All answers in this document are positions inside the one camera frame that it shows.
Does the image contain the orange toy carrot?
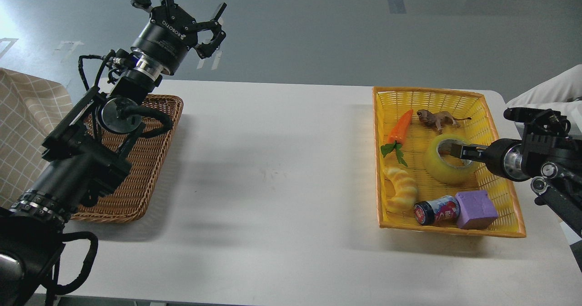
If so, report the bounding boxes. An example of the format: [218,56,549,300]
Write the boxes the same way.
[380,109,414,167]

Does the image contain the purple foam block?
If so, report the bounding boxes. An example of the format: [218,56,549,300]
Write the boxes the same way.
[455,190,499,230]

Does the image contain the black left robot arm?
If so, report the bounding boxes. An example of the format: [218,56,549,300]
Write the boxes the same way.
[1,0,227,306]

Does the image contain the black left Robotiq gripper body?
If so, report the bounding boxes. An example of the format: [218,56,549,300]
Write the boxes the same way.
[131,5,197,75]

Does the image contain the red soda can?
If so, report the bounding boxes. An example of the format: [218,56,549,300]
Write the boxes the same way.
[413,196,460,226]

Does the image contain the beige checkered cloth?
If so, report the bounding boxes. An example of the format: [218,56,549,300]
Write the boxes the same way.
[0,68,72,208]

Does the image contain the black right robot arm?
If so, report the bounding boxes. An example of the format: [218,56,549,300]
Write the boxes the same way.
[450,107,582,236]

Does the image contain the white clothed person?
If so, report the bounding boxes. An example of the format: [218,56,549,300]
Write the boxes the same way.
[507,64,582,122]

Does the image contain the yellow tape roll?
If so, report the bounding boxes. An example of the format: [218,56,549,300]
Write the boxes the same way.
[423,134,479,186]

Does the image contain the brown wicker basket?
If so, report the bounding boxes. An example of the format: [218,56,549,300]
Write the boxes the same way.
[71,95,184,223]

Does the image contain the yellow plastic basket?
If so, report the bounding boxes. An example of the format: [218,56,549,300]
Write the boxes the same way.
[372,87,527,238]

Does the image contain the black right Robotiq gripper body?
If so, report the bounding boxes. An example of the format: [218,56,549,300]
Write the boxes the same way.
[483,138,523,182]

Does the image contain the yellow toy croissant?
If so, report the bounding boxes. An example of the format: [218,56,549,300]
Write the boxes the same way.
[384,167,418,213]

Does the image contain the brown toy lion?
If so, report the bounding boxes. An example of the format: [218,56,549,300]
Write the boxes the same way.
[416,109,472,135]

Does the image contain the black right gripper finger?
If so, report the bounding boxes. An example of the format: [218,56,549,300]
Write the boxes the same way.
[450,144,488,154]
[450,152,488,163]

